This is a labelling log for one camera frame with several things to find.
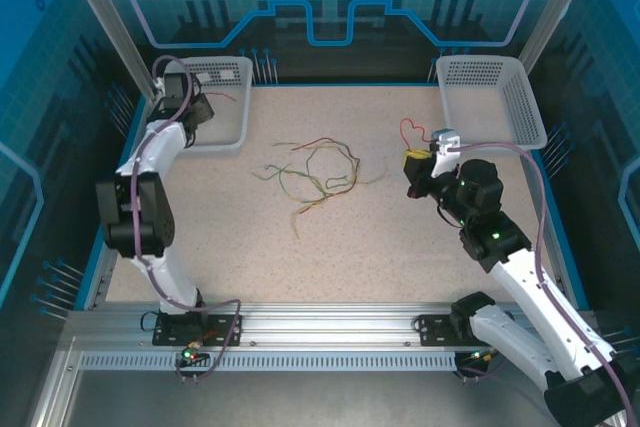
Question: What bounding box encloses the grey metal base plate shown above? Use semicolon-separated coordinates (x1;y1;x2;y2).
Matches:
29;369;626;427

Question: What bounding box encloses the pile of coloured wires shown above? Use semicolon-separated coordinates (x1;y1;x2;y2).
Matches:
291;136;361;216

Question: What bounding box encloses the aluminium mounting rail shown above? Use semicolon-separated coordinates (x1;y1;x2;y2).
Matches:
64;300;601;354

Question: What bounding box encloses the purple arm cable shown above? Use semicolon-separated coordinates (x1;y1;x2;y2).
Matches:
452;141;636;427
130;54;244;384

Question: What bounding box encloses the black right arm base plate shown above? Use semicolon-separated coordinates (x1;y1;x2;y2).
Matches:
416;314;457;347

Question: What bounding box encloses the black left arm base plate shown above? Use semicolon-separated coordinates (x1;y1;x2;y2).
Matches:
152;313;245;347

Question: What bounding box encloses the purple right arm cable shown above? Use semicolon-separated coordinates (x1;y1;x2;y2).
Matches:
452;141;636;427

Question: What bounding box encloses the aluminium frame post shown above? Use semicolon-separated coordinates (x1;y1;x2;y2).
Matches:
55;0;157;101
517;0;604;66

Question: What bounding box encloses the thin green wire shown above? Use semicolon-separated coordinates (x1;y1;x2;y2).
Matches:
251;162;331;198
305;144;361;193

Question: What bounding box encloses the thin yellow wire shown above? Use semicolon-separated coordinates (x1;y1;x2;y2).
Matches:
272;140;389;188
281;181;329;241

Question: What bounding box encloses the white perforated plastic basket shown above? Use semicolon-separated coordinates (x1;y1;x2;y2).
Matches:
435;55;549;151

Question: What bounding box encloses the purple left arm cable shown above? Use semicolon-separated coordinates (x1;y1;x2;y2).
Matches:
130;54;244;384

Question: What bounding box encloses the white perforated basket with stickers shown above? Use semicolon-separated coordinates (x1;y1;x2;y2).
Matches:
169;55;254;152

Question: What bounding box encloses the slotted grey cable duct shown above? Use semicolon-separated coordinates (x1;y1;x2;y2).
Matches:
79;351;459;373

